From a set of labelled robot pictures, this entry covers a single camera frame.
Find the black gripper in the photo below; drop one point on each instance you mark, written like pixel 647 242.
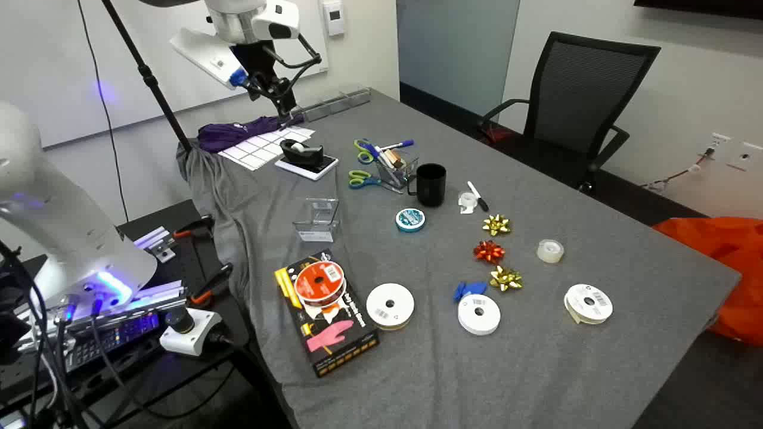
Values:
pixel 259 67

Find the blue green scissors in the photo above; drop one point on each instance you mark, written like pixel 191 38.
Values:
pixel 362 180
pixel 362 159

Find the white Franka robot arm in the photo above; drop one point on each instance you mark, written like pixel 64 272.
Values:
pixel 49 216

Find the black tape dispenser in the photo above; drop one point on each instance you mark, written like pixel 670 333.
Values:
pixel 302 151

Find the purple cloth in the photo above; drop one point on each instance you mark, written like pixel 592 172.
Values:
pixel 228 135

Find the white black flat tray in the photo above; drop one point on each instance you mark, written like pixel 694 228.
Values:
pixel 310 169

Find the silver marker with blue cap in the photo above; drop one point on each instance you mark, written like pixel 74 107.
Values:
pixel 399 147

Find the small clear acrylic stand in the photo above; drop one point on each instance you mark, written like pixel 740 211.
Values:
pixel 318 221

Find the black tripod pole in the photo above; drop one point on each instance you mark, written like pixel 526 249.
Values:
pixel 145 72

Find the black mug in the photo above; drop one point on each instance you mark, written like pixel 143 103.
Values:
pixel 429 186

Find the round teal mint tin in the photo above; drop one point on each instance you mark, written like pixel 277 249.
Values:
pixel 410 221

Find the small clear plastic piece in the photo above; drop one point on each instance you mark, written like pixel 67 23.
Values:
pixel 466 203

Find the white marker black cap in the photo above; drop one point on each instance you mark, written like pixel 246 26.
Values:
pixel 477 197

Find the black ribbon box orange spool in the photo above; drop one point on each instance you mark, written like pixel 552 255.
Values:
pixel 325 312

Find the white ribbon spool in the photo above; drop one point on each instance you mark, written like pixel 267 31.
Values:
pixel 477 315
pixel 588 303
pixel 390 305

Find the gold gift bow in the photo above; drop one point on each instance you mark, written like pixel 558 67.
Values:
pixel 505 280
pixel 496 225

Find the white emergency stop box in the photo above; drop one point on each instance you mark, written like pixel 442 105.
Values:
pixel 186 334

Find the red gift bow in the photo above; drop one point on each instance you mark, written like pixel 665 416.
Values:
pixel 489 250

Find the blue gift bow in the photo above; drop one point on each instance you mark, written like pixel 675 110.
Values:
pixel 467 288

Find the black mesh office chair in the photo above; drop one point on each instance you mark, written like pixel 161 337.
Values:
pixel 585 86

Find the clear tape roll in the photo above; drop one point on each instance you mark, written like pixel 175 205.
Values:
pixel 548 250

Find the black equipment cart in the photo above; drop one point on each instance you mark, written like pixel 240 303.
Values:
pixel 157 390

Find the grey table cloth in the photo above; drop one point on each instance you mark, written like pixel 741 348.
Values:
pixel 556 358

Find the orange bag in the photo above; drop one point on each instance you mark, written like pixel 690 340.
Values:
pixel 730 262

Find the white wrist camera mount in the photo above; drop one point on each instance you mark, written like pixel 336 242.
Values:
pixel 204 48

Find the white wall thermostat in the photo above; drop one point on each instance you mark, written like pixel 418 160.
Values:
pixel 335 17

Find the black wall television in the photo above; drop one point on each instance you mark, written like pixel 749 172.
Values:
pixel 700 5

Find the white wall outlet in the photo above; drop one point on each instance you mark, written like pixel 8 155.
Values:
pixel 720 147

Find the white wall plate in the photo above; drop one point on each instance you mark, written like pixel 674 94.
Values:
pixel 746 155

